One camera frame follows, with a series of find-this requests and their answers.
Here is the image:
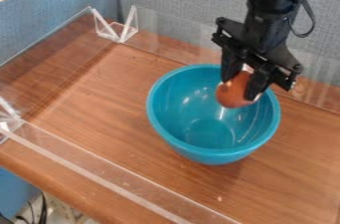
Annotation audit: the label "black floor cables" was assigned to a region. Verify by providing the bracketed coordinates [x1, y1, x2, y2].
[0, 191, 50, 224]

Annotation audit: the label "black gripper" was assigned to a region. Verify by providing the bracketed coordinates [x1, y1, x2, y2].
[211, 12, 303, 102]

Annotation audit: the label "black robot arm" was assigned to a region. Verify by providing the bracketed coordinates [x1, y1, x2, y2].
[213, 0, 310, 108]

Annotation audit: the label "clear acrylic barrier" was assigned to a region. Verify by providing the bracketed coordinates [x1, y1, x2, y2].
[0, 97, 241, 224]
[0, 5, 93, 66]
[91, 6, 340, 113]

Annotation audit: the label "blue plastic bowl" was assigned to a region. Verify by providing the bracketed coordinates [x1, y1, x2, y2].
[147, 64, 282, 165]

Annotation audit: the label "clear acrylic front barrier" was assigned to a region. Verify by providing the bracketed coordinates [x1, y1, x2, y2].
[0, 97, 241, 224]

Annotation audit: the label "toy mushroom brown cap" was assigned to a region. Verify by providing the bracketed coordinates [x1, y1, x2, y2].
[215, 65, 262, 109]

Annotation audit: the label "clear acrylic left barrier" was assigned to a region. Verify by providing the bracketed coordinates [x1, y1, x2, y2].
[0, 5, 93, 66]

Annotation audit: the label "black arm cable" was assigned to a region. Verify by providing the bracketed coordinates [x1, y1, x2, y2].
[287, 0, 317, 39]

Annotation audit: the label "clear acrylic back barrier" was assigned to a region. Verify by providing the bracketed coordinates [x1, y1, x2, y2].
[91, 6, 340, 113]

